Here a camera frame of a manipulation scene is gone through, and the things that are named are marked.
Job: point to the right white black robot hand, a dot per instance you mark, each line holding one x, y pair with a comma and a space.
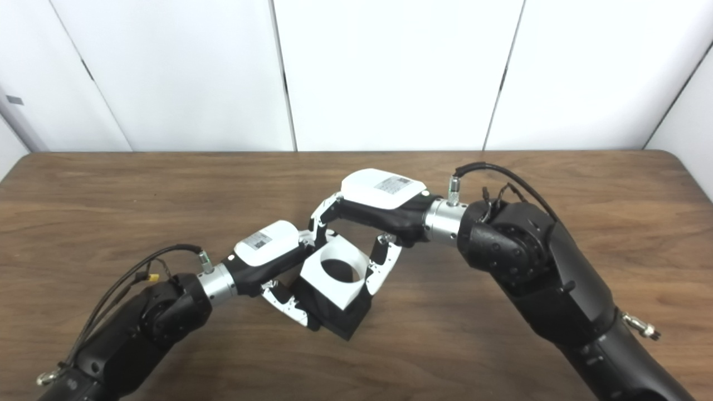
379, 206

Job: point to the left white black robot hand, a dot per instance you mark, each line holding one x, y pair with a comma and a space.
264, 253

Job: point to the white square piece with hole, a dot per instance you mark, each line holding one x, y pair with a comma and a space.
328, 289

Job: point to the black peg with square base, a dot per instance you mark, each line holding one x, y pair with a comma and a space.
340, 320

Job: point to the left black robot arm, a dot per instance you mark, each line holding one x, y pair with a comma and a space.
133, 328

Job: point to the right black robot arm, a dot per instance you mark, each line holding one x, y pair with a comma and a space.
546, 278

